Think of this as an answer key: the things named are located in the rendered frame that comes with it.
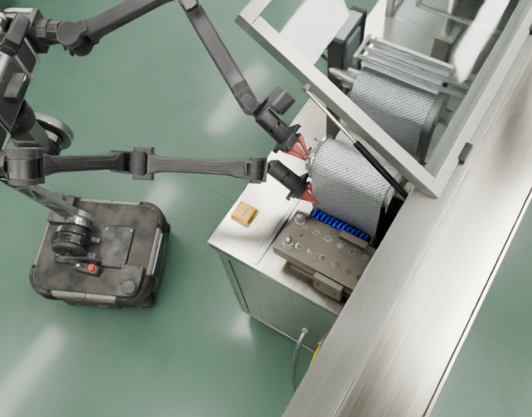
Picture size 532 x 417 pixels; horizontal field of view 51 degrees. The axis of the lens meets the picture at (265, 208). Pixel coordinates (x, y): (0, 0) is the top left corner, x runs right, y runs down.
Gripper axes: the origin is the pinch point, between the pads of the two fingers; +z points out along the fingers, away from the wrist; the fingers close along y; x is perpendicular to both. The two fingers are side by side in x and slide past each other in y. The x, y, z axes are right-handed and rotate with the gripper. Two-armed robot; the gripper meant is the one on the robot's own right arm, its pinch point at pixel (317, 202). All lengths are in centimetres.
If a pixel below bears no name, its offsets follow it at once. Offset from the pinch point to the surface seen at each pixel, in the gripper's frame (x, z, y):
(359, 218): 11.3, 11.4, 0.3
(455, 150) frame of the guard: 70, 0, 2
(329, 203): 5.4, 2.3, 0.3
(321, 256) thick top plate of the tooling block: 1.7, 10.5, 14.9
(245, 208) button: -25.2, -14.7, 8.4
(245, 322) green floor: -105, 31, 28
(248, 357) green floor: -100, 41, 42
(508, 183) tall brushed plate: 57, 24, -11
